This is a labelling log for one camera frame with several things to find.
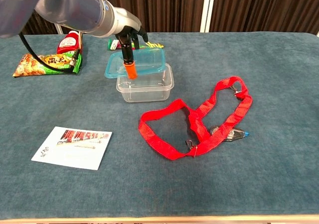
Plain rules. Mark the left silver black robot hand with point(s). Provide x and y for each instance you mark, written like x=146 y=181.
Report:
x=127 y=20

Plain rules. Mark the blue plastic lid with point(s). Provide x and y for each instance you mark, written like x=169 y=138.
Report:
x=149 y=59

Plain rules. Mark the clear plastic container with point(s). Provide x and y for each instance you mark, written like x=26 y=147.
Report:
x=144 y=94

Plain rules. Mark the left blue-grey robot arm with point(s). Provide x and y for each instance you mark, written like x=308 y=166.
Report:
x=62 y=7

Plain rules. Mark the colourful plastic picks bundle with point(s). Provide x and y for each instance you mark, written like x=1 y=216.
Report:
x=113 y=44

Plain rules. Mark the dark brown pleated curtain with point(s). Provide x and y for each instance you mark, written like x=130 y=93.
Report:
x=174 y=7

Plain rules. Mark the red ketchup bottle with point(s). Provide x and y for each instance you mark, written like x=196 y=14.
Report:
x=67 y=44

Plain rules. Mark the green orange snack bag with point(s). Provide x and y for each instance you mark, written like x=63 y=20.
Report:
x=30 y=67

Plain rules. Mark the white card with red print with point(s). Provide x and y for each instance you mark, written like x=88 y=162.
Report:
x=74 y=154

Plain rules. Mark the teal table cloth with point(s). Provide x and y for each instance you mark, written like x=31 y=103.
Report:
x=159 y=184

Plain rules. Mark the thin white grey post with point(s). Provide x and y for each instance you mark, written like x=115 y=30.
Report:
x=59 y=29

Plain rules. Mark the white wall pillar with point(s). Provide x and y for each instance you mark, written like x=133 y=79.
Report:
x=208 y=10

